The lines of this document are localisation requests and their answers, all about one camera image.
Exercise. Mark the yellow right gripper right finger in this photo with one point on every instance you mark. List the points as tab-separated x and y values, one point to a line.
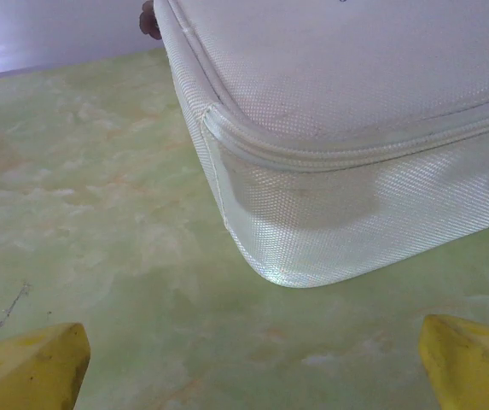
474	367

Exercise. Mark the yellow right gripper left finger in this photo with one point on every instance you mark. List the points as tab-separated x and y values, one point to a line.
26	371

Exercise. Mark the white plastic box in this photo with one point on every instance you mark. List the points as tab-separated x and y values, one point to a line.
333	85

